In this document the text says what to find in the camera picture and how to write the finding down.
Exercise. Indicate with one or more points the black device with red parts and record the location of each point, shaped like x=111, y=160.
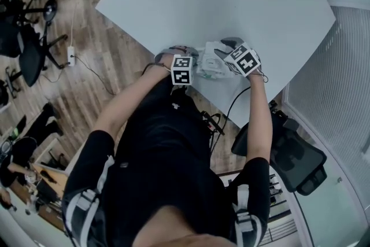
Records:
x=213, y=123

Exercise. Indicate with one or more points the black mesh office chair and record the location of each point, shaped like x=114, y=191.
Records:
x=292, y=153

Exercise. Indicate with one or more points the person's right forearm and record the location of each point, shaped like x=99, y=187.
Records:
x=258, y=115

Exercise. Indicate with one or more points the person's black-clothed torso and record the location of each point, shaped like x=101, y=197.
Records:
x=162, y=159

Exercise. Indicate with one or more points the black chair base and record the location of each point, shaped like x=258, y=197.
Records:
x=10, y=81

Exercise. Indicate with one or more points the white wet wipes pack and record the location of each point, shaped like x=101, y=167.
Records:
x=210, y=63

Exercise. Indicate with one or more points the person's left forearm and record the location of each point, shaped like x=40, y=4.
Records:
x=130, y=99

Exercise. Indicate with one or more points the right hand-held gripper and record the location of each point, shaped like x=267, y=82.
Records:
x=244, y=62

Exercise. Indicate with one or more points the white power strip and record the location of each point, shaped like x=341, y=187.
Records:
x=71, y=55

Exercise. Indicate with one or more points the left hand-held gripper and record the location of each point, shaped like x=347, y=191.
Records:
x=181, y=70

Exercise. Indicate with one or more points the white metal rack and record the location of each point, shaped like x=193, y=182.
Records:
x=277, y=199

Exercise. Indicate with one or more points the wooden desk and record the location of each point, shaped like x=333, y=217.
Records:
x=46, y=182

